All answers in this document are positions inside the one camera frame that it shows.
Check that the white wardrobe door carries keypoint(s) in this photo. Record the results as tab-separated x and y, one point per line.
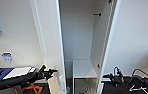
107	40
50	33

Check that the small black door latch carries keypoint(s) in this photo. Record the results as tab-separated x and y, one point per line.
97	65

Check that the white folding table orange legs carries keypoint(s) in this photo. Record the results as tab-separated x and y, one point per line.
20	71

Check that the white inner shelf unit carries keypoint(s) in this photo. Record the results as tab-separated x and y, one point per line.
84	68

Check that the white wardrobe body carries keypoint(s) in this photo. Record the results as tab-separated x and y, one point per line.
76	33

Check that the black wardrobe hook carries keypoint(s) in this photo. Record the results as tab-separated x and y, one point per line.
96	14

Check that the black wardrobe door hinge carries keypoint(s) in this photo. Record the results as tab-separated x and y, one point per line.
110	1

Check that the blue white wall sign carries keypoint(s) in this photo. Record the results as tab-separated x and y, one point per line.
7	57

